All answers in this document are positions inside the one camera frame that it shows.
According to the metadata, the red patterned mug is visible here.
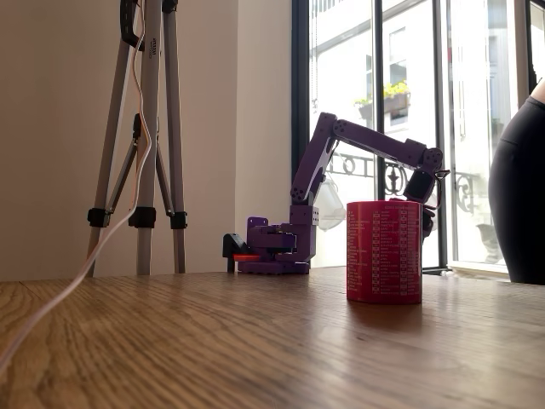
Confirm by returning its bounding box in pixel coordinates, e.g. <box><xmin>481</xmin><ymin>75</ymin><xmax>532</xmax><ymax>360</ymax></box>
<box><xmin>346</xmin><ymin>200</ymin><xmax>423</xmax><ymax>305</ymax></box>

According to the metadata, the ornate black balcony railing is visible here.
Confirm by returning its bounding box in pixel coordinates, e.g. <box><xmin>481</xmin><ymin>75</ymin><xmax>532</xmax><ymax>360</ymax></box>
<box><xmin>323</xmin><ymin>151</ymin><xmax>491</xmax><ymax>214</ymax></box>

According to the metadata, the grey stone planter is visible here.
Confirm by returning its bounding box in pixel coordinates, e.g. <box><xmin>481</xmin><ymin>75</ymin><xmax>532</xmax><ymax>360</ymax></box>
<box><xmin>475</xmin><ymin>223</ymin><xmax>503</xmax><ymax>259</ymax></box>

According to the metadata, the white hanging pot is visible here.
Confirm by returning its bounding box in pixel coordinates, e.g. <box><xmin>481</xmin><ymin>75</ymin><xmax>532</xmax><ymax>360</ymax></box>
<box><xmin>317</xmin><ymin>178</ymin><xmax>347</xmax><ymax>232</ymax></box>

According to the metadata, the flower box with yellow flowers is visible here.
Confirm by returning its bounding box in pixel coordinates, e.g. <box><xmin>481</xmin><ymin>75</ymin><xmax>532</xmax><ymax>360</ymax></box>
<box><xmin>353</xmin><ymin>80</ymin><xmax>412</xmax><ymax>123</ymax></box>

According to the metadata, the person in black leggings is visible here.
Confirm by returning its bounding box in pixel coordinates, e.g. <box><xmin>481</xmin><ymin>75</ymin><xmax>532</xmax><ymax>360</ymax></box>
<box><xmin>488</xmin><ymin>76</ymin><xmax>545</xmax><ymax>285</ymax></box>

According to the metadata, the black and orange table clamp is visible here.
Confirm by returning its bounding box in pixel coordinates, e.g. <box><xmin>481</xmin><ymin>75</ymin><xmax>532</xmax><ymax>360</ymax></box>
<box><xmin>221</xmin><ymin>233</ymin><xmax>261</xmax><ymax>274</ymax></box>

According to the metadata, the black window frame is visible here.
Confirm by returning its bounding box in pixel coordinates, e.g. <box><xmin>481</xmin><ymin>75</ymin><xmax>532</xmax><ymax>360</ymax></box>
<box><xmin>291</xmin><ymin>0</ymin><xmax>545</xmax><ymax>276</ymax></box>

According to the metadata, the silver camera tripod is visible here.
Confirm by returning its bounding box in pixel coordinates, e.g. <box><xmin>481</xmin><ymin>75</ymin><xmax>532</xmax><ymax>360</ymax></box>
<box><xmin>87</xmin><ymin>0</ymin><xmax>188</xmax><ymax>277</ymax></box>

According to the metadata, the white camera cable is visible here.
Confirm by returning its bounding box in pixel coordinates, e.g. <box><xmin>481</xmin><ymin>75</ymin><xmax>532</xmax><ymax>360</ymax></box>
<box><xmin>0</xmin><ymin>0</ymin><xmax>154</xmax><ymax>376</ymax></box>

